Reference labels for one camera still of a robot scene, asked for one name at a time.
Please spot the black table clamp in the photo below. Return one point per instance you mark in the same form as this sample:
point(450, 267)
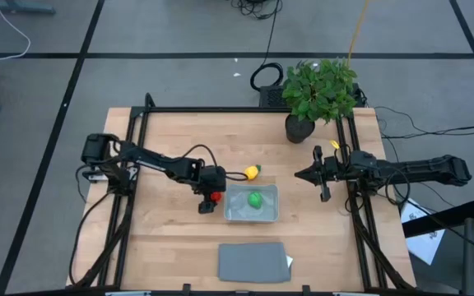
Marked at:
point(186, 288)
point(306, 289)

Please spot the yellow tag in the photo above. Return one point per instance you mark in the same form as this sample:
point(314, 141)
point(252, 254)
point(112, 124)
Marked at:
point(335, 144)

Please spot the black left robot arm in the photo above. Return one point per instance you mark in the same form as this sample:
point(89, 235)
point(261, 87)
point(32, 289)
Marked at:
point(154, 158)

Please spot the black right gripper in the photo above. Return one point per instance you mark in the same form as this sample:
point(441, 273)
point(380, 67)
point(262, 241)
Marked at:
point(333, 168)

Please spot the black computer box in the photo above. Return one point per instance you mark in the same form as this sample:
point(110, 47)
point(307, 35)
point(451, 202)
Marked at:
point(270, 96)

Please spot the green leafy plant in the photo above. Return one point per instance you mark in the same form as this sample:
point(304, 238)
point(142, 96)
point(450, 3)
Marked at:
point(319, 90)

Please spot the black plant pot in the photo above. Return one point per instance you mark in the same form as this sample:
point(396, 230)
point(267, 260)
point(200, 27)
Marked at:
point(298, 131)

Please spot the yellow toy fruit green stem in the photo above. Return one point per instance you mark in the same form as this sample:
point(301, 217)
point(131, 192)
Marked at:
point(251, 172)

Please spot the silver metal bracket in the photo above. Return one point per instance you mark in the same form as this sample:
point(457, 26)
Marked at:
point(128, 293)
point(356, 294)

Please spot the black corner clamp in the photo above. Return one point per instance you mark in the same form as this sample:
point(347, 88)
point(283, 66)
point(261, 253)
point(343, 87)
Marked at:
point(150, 100)

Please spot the black slanted bar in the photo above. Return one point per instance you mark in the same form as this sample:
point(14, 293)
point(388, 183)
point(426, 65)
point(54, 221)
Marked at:
point(442, 218)

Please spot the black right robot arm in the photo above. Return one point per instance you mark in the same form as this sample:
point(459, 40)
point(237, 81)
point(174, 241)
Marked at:
point(418, 168)

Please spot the small white paper card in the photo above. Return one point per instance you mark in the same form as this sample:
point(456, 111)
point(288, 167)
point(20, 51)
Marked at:
point(289, 261)

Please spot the white printed paper sheets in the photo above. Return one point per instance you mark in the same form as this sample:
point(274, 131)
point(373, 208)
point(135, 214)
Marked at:
point(424, 242)

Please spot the red toy tomato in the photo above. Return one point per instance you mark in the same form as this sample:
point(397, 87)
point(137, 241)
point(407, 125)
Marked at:
point(216, 196)

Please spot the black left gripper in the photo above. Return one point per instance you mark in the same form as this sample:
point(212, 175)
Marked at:
point(213, 178)

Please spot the green toy pepper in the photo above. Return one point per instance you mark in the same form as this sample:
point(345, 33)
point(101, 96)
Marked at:
point(255, 200)

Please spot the black aluminium table frame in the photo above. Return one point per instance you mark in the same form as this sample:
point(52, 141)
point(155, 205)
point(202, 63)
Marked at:
point(237, 109)

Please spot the grey folded cloth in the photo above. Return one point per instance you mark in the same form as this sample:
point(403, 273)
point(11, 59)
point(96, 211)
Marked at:
point(253, 263)

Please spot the translucent white tupperware container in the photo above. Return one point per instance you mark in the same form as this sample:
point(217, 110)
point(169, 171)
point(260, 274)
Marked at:
point(237, 211)

